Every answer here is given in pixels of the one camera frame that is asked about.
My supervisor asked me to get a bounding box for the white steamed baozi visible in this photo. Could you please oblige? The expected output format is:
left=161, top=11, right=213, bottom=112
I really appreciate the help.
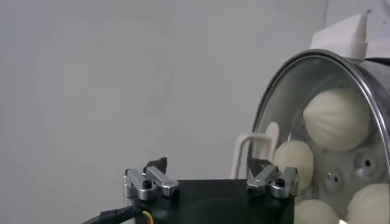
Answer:
left=346, top=182, right=390, bottom=224
left=294, top=199, right=341, bottom=224
left=303, top=88, right=372, bottom=152
left=272, top=139, right=315, bottom=191

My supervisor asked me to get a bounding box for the white electric cooking pot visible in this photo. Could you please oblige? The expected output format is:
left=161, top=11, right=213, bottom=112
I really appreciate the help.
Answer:
left=309, top=9, right=390, bottom=66

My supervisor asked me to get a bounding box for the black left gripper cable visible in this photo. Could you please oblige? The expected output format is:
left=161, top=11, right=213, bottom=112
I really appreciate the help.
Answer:
left=80, top=205, right=155, bottom=224

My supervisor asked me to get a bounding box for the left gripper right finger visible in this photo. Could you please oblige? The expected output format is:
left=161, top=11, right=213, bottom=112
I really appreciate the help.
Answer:
left=246, top=156, right=301, bottom=199

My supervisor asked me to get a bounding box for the perforated steel steamer basket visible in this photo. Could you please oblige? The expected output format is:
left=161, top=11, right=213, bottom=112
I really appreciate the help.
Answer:
left=252, top=50, right=390, bottom=224

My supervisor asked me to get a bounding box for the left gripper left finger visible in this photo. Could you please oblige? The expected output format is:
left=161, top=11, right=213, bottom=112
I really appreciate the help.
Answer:
left=122, top=156, right=181, bottom=202

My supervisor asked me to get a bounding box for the glass pot lid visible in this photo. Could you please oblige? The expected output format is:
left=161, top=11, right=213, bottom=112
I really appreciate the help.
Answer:
left=230, top=48, right=390, bottom=224

